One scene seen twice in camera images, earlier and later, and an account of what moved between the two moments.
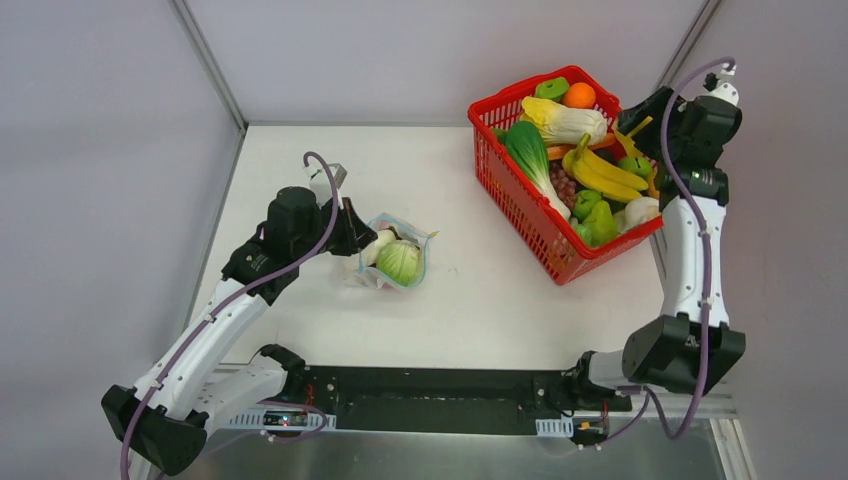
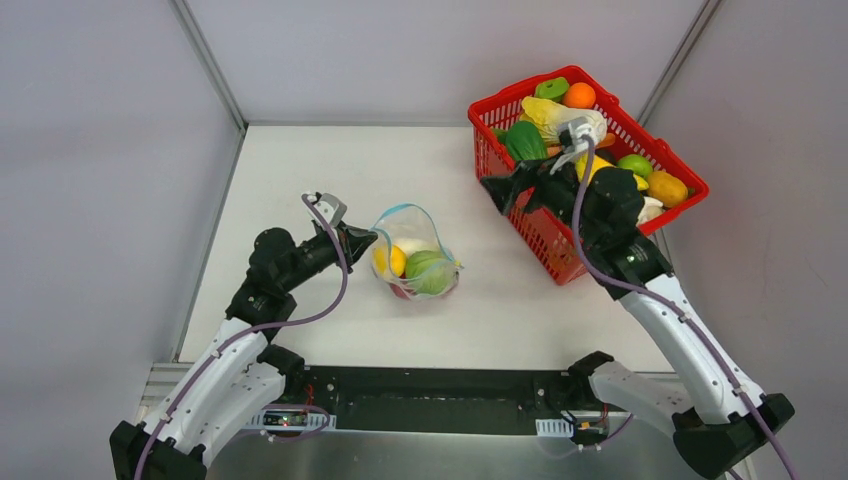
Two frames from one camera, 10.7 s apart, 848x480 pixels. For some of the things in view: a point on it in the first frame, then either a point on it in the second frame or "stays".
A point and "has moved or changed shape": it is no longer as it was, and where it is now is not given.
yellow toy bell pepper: (627, 139) to (397, 260)
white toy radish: (386, 235) to (411, 245)
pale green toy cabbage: (400, 260) to (432, 274)
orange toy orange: (579, 95) stays
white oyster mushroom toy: (636, 211) stays
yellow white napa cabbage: (563, 126) stays
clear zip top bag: (396, 258) has moved or changed shape
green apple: (554, 89) stays
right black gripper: (645, 118) to (530, 180)
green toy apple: (637, 165) stays
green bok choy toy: (527, 141) stays
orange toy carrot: (556, 152) stays
